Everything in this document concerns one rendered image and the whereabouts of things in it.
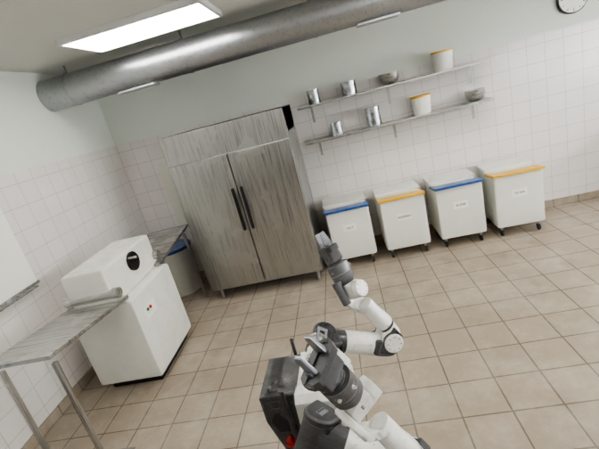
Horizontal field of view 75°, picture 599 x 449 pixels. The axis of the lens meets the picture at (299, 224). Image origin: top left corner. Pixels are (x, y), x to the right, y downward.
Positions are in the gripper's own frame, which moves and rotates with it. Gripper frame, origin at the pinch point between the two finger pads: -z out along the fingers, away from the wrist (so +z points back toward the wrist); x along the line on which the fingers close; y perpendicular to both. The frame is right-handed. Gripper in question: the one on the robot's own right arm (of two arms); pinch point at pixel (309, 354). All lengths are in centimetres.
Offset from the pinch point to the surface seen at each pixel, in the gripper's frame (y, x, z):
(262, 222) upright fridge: -268, 209, 123
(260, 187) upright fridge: -255, 229, 90
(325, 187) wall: -256, 317, 168
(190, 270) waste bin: -406, 167, 149
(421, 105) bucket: -123, 385, 132
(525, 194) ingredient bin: -43, 348, 258
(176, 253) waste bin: -402, 169, 117
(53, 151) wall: -392, 152, -62
